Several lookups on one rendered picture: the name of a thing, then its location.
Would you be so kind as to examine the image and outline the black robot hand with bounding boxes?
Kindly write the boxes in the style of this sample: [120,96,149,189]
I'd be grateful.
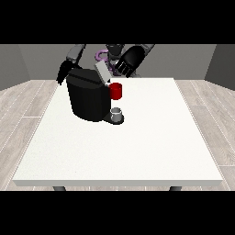
[114,45,147,78]
[55,59,76,86]

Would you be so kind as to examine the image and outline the pale grey machine lid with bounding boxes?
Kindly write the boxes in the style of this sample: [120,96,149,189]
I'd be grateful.
[94,61,112,84]

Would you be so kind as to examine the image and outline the black coffee machine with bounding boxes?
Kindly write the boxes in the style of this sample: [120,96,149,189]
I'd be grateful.
[65,67,125,125]

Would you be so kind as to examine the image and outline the red pod holder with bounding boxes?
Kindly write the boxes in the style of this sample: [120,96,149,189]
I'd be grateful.
[108,82,123,101]

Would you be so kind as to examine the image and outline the grey robot trunk purple rings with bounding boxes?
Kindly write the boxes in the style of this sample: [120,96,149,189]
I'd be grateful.
[95,44,142,78]

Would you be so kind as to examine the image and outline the small grey cup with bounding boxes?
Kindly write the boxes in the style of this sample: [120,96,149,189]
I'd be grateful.
[110,106,124,122]

